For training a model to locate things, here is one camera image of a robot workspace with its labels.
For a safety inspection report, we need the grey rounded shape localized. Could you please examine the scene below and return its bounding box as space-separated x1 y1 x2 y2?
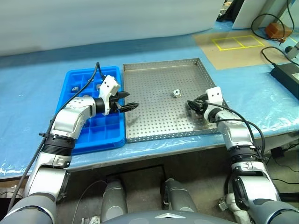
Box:
100 179 128 221
162 178 199 214

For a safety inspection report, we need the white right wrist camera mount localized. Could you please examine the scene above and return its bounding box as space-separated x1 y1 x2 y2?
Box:
205 86 224 108

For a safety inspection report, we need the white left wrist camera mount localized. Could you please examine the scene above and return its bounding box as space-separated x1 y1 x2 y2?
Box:
98 75 121 116

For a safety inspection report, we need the black rectangular block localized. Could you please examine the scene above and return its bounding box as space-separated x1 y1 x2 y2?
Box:
271 148 285 159

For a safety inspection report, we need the grey housing with white emblem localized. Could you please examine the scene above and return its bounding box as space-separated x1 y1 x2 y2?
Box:
100 211 204 224

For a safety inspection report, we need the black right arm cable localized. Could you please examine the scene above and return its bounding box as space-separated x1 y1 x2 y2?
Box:
197 99 267 161

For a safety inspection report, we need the thin grey floor cable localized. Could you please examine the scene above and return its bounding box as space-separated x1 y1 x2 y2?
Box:
76 181 108 217

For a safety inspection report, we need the blue compartment tray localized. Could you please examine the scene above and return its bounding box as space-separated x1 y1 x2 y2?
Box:
57 66 127 156

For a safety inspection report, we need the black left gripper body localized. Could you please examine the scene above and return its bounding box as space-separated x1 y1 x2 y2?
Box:
108 91 120 113

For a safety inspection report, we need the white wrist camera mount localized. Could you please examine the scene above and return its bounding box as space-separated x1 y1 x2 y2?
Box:
98 75 121 116
205 86 224 108

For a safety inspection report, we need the white panel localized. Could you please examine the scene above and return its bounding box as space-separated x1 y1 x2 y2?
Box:
231 0 287 30

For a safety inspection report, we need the black power adapter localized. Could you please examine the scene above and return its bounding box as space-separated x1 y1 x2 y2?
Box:
270 63 299 95

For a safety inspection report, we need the silver metal bracket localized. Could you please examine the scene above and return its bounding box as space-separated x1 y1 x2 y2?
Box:
217 198 229 210

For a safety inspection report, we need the black looped cable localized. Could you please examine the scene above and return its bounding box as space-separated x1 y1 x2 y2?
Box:
251 13 294 41

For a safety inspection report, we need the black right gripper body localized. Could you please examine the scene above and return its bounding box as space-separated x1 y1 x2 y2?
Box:
197 94 210 115

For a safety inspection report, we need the blue plastic table cover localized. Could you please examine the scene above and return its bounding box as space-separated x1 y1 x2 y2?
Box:
0 22 299 180

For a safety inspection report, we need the perforated metal tray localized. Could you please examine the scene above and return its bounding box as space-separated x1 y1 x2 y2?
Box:
123 58 228 143

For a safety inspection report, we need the grey metal stand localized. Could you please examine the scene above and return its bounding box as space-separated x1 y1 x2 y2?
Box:
285 42 299 59

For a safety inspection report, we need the black bar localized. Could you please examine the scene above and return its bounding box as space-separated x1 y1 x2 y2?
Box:
279 192 299 203

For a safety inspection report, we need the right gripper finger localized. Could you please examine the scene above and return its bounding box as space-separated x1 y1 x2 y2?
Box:
192 94 207 103
186 101 203 115

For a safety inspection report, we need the black adapter cable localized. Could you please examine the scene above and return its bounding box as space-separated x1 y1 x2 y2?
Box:
261 46 299 67

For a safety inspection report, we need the brown cardboard sheet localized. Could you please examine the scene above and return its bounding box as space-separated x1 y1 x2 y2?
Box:
191 30 299 70

